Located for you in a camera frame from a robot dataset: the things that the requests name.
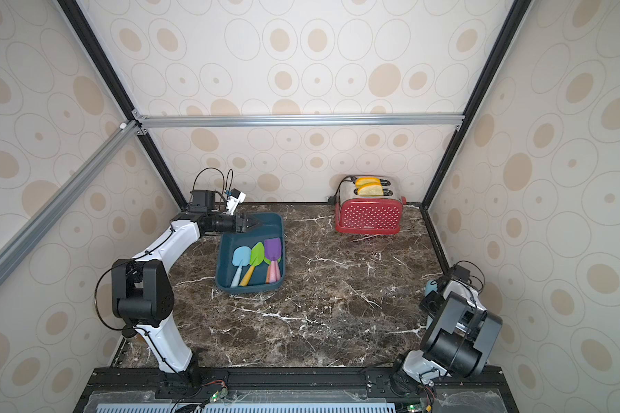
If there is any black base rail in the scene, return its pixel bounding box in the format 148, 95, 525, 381
74, 366, 518, 412

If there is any bread slice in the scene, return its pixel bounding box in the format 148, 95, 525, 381
355, 177, 382, 188
356, 182, 385, 197

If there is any black corner frame post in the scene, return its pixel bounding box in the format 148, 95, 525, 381
56, 0, 187, 208
421, 0, 531, 212

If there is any green shovel yellow handle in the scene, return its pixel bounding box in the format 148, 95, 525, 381
239, 242, 265, 287

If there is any black corner frame post right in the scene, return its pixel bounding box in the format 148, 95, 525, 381
421, 0, 531, 212

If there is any silver aluminium crossbar back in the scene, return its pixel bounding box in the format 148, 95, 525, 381
138, 113, 464, 128

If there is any blue shovel light blue handle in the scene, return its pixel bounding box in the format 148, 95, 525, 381
230, 246, 251, 288

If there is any black toaster power cable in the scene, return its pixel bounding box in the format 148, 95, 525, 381
328, 174, 357, 206

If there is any rear bread slice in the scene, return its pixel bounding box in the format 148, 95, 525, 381
355, 177, 382, 188

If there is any teal plastic storage box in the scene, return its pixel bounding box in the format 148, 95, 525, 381
215, 213, 285, 295

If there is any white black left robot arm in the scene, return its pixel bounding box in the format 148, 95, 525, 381
94, 212, 261, 384

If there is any red polka dot toaster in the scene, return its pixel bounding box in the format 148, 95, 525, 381
331, 176, 406, 235

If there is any front bread slice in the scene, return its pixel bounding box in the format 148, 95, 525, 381
356, 182, 385, 197

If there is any black corner frame post left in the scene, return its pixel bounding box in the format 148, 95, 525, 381
56, 0, 187, 208

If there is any silver aluminium crossbar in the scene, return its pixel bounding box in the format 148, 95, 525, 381
138, 113, 464, 128
0, 120, 139, 287

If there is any silver aluminium crossbar left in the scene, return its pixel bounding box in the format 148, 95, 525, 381
0, 120, 139, 287

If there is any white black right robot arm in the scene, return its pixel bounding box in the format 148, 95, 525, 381
391, 261, 503, 393

